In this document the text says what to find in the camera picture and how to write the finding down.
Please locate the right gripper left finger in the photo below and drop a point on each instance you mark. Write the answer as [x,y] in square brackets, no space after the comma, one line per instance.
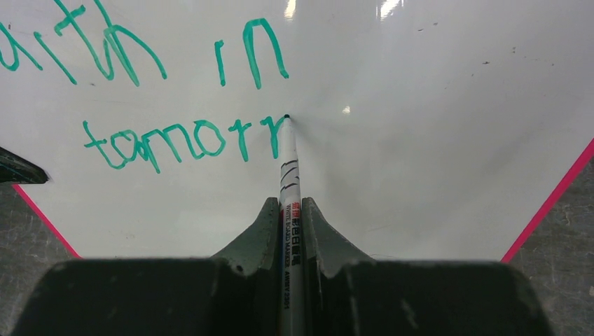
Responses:
[255,248]

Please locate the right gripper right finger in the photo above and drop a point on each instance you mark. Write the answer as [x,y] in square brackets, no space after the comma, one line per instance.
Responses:
[327,251]

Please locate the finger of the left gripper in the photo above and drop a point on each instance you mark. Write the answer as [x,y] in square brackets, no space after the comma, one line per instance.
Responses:
[15,169]

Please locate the green whiteboard marker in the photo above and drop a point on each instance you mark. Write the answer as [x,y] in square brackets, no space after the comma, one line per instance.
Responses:
[292,307]

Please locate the pink framed whiteboard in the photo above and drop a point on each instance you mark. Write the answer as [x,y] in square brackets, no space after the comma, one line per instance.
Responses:
[425,129]

